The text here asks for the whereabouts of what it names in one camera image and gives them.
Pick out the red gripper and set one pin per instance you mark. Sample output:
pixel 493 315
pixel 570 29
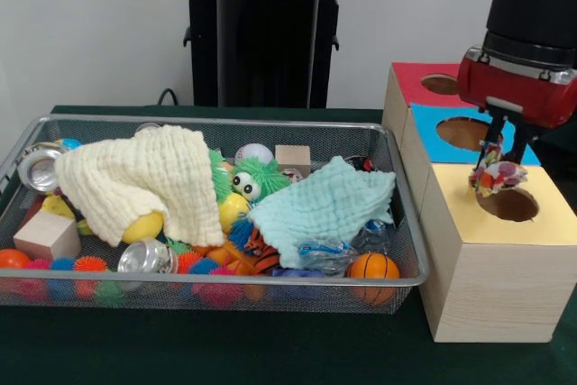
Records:
pixel 532 96

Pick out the cream waffle cloth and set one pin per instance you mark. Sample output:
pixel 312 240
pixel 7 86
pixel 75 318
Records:
pixel 144 177

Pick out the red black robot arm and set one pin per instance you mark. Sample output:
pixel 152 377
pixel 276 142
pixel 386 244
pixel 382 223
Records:
pixel 532 6

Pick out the wooden box with three holes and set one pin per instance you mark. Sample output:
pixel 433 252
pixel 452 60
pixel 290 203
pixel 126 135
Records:
pixel 496 295

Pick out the metal mesh bin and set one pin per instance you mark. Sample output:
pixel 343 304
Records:
pixel 149 297

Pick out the dark green tablecloth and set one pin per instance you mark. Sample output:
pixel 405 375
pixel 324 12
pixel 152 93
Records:
pixel 225 349
pixel 563 150

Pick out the orange basketball toy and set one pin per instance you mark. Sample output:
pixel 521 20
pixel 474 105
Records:
pixel 374 265

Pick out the light blue waffle cloth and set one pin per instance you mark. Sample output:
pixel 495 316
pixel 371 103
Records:
pixel 324 209

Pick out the small wooden cube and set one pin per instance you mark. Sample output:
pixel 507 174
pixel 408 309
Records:
pixel 292 159

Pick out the green fuzzy toy with eyes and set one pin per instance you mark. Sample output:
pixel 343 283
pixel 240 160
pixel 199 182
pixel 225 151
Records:
pixel 259 175

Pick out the white baseball toy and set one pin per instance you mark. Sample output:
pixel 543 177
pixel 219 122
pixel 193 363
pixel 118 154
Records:
pixel 253 153

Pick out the yellow smooth ball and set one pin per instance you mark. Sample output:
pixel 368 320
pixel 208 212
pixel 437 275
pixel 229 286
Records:
pixel 142 226

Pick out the silver metal can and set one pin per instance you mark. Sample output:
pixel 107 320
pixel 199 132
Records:
pixel 39 171
pixel 146 257

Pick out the large wooden cube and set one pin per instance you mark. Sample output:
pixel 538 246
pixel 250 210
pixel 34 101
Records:
pixel 45 235

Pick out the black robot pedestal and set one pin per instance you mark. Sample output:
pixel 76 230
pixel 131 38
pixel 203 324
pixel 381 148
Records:
pixel 266 42

